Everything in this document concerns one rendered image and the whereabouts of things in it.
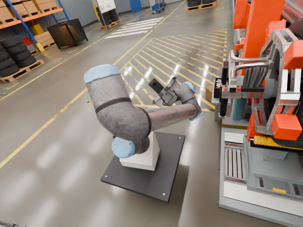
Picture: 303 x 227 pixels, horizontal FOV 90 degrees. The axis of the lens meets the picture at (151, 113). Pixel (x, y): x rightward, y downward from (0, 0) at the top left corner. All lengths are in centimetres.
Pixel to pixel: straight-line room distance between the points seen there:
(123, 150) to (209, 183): 89
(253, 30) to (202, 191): 130
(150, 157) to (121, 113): 84
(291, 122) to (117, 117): 70
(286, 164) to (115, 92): 137
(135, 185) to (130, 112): 92
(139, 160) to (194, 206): 59
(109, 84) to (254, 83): 64
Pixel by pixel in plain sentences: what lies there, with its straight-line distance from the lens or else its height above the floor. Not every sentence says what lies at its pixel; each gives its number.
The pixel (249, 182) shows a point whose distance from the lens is 147.
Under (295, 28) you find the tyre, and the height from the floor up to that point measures 112.
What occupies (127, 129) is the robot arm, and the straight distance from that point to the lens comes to 45.
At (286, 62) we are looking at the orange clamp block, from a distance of 82.
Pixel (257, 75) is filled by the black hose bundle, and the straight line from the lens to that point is 84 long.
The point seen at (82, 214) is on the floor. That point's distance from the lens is 179.
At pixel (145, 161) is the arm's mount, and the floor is 40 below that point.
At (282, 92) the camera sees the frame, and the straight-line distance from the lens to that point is 83.
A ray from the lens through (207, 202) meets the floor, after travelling 151.
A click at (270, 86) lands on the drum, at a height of 89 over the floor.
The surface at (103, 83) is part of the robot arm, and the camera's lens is 46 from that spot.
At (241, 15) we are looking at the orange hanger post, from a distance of 332.
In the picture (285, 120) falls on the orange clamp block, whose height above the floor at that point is 88.
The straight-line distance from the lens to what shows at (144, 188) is 127.
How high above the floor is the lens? 143
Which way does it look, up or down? 40 degrees down
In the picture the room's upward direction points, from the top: 16 degrees counter-clockwise
